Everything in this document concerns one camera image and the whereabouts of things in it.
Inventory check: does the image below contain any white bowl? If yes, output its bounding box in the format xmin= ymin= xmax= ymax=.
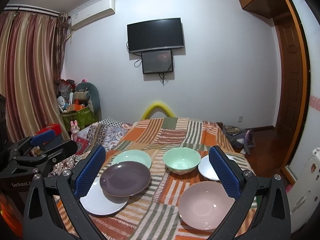
xmin=197 ymin=154 xmax=237 ymax=182

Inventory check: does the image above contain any purple plate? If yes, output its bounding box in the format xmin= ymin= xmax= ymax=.
xmin=100 ymin=161 xmax=151 ymax=197

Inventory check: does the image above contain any mint green bowl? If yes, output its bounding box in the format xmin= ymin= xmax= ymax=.
xmin=163 ymin=147 xmax=201 ymax=175

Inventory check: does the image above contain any white flat plate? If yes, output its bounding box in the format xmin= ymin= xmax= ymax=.
xmin=80 ymin=178 xmax=129 ymax=216

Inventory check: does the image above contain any red box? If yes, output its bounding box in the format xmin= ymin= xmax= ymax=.
xmin=35 ymin=124 xmax=62 ymax=141

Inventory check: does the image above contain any pink bunny toy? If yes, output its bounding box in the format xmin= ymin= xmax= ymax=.
xmin=70 ymin=120 xmax=80 ymax=141

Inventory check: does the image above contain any grey backpack on floor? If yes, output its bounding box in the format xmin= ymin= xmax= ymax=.
xmin=222 ymin=125 xmax=255 ymax=154

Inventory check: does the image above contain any green storage box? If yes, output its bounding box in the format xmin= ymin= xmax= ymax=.
xmin=61 ymin=107 xmax=99 ymax=131

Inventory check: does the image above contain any patterned quilt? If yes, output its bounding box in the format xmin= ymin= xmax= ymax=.
xmin=49 ymin=118 xmax=132 ymax=177

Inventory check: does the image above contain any white sticker-covered appliance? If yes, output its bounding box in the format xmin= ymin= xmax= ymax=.
xmin=287 ymin=147 xmax=320 ymax=233

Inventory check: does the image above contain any mint green plate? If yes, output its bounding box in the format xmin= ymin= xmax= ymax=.
xmin=111 ymin=150 xmax=152 ymax=168

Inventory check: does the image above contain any grey plush toy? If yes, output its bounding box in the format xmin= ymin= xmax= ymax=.
xmin=73 ymin=82 xmax=100 ymax=114

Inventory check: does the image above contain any striped patchwork tablecloth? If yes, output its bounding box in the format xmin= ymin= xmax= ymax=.
xmin=56 ymin=116 xmax=258 ymax=240

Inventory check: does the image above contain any yellow foam arch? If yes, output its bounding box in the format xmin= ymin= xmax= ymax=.
xmin=141 ymin=102 xmax=175 ymax=120

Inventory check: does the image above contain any striped red gold curtain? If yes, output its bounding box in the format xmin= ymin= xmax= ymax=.
xmin=1 ymin=11 xmax=68 ymax=142

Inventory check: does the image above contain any brown wooden door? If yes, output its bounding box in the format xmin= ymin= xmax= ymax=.
xmin=273 ymin=0 xmax=310 ymax=183

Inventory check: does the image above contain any white air conditioner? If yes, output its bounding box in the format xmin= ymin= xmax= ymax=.
xmin=71 ymin=0 xmax=116 ymax=31

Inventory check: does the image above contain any black wall television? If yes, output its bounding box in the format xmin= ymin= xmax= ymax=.
xmin=127 ymin=18 xmax=184 ymax=53

